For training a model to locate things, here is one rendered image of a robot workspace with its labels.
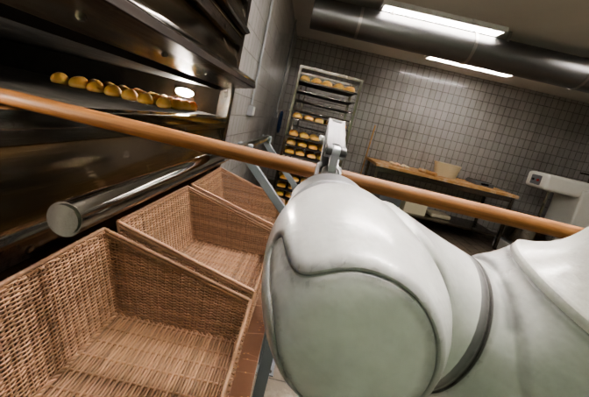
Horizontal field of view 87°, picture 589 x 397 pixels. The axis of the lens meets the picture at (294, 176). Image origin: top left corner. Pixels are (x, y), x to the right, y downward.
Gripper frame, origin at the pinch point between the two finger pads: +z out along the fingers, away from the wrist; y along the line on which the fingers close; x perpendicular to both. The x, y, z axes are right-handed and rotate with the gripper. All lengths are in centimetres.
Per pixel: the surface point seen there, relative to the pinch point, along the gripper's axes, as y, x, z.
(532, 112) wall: -108, 367, 495
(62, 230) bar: 4.0, -21.7, -29.4
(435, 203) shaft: 0.5, 23.0, 4.6
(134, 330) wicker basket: 60, -38, 26
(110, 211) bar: 3.2, -20.2, -25.5
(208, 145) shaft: -0.4, -21.0, 4.7
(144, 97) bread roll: -2, -82, 99
